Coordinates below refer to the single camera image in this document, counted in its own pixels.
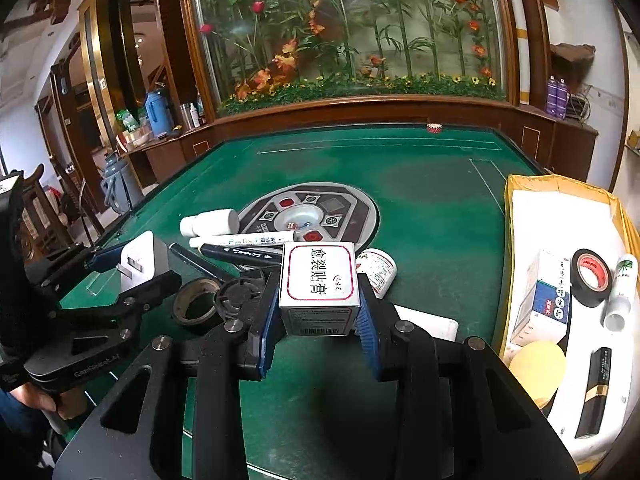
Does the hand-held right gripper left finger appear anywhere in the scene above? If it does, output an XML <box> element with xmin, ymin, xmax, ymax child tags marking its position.
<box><xmin>52</xmin><ymin>272</ymin><xmax>283</xmax><ymax>480</ymax></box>

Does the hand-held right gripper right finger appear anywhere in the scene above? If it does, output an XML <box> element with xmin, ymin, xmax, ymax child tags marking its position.
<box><xmin>352</xmin><ymin>272</ymin><xmax>581</xmax><ymax>480</ymax></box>

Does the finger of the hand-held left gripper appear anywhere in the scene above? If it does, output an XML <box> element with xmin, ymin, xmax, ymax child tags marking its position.
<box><xmin>30</xmin><ymin>270</ymin><xmax>184</xmax><ymax>367</ymax></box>
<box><xmin>22</xmin><ymin>242</ymin><xmax>127</xmax><ymax>290</ymax></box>

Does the black round plastic part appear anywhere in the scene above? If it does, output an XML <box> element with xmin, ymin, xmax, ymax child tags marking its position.
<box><xmin>214</xmin><ymin>277</ymin><xmax>266</xmax><ymax>322</ymax></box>

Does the white bottle red-edged label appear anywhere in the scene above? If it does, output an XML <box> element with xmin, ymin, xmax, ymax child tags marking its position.
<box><xmin>356</xmin><ymin>248</ymin><xmax>399</xmax><ymax>300</ymax></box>

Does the pink white medicine box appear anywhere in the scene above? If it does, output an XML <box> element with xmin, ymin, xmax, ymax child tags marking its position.
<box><xmin>278</xmin><ymin>241</ymin><xmax>362</xmax><ymax>336</ymax></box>

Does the yellow white storage box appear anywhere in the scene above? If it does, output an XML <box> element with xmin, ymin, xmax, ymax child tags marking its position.
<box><xmin>492</xmin><ymin>172</ymin><xmax>640</xmax><ymax>471</ymax></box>

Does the yellow round cap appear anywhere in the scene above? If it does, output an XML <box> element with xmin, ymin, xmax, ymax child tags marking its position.
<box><xmin>508</xmin><ymin>341</ymin><xmax>567</xmax><ymax>409</ymax></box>

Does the blue white medicine box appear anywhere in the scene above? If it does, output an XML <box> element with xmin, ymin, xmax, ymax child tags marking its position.
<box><xmin>510</xmin><ymin>249</ymin><xmax>573</xmax><ymax>361</ymax></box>

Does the black tape roll red core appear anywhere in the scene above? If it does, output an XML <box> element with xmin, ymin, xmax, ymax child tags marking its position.
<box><xmin>570</xmin><ymin>248</ymin><xmax>613</xmax><ymax>308</ymax></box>

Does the black gold tube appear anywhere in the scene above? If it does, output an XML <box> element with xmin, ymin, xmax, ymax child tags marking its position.
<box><xmin>574</xmin><ymin>346</ymin><xmax>614</xmax><ymax>440</ymax></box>

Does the white bottle leaf print label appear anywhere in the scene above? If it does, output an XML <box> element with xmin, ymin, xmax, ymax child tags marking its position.
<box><xmin>601</xmin><ymin>254</ymin><xmax>640</xmax><ymax>332</ymax></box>

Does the person's left hand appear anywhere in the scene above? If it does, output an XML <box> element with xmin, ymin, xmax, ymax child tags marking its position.
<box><xmin>7</xmin><ymin>382</ymin><xmax>66</xmax><ymax>413</ymax></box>

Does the dark brown tape roll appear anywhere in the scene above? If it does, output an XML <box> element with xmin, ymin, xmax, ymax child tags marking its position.
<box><xmin>173</xmin><ymin>276</ymin><xmax>224</xmax><ymax>329</ymax></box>

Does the plain black pen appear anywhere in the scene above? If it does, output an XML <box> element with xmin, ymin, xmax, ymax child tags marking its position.
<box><xmin>169</xmin><ymin>242</ymin><xmax>238</xmax><ymax>283</ymax></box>

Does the grey lidded bin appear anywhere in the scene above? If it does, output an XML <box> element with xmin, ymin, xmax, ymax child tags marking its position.
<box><xmin>100</xmin><ymin>152</ymin><xmax>144</xmax><ymax>214</ymax></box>

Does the wooden chair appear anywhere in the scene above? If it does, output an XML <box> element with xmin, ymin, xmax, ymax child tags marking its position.
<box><xmin>17</xmin><ymin>157</ymin><xmax>107</xmax><ymax>261</ymax></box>

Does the black marker white text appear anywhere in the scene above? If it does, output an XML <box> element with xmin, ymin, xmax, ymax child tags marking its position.
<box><xmin>199</xmin><ymin>242</ymin><xmax>285</xmax><ymax>267</ymax></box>

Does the plain white bottle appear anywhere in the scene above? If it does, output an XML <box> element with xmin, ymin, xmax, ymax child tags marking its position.
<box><xmin>179</xmin><ymin>208</ymin><xmax>241</xmax><ymax>239</ymax></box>

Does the white paint marker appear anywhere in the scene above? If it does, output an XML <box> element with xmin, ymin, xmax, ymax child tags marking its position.
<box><xmin>188</xmin><ymin>231</ymin><xmax>282</xmax><ymax>251</ymax></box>

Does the wooden side counter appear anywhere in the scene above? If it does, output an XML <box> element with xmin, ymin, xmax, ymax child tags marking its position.
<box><xmin>117</xmin><ymin>120</ymin><xmax>221</xmax><ymax>187</ymax></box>

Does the person's blue trouser leg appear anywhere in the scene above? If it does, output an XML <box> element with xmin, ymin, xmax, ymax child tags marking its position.
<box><xmin>0</xmin><ymin>390</ymin><xmax>57</xmax><ymax>480</ymax></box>

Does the mahjong table control panel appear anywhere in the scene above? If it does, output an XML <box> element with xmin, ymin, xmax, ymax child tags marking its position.
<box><xmin>235</xmin><ymin>181</ymin><xmax>380</xmax><ymax>272</ymax></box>

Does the blue thermos jug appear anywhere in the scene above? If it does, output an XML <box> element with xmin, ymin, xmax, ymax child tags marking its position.
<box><xmin>145</xmin><ymin>87</ymin><xmax>175</xmax><ymax>138</ymax></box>

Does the gold framed glass door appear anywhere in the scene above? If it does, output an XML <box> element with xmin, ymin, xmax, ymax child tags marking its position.
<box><xmin>77</xmin><ymin>0</ymin><xmax>151</xmax><ymax>152</ymax></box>

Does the wooden low cabinet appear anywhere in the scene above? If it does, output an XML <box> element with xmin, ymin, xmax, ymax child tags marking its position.
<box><xmin>500</xmin><ymin>105</ymin><xmax>599</xmax><ymax>184</ymax></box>

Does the glass case with artificial flowers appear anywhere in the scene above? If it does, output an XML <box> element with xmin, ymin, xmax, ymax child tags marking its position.
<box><xmin>155</xmin><ymin>0</ymin><xmax>521</xmax><ymax>122</ymax></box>

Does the black wire rack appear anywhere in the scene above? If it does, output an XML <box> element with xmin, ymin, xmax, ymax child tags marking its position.
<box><xmin>565</xmin><ymin>87</ymin><xmax>594</xmax><ymax>122</ymax></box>

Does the white yellow striped post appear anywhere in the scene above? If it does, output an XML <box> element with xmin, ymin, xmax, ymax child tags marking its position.
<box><xmin>505</xmin><ymin>0</ymin><xmax>532</xmax><ymax>107</ymax></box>

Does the brown wooden wall shelf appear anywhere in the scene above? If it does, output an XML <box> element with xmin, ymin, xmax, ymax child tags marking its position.
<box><xmin>550</xmin><ymin>42</ymin><xmax>597</xmax><ymax>86</ymax></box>

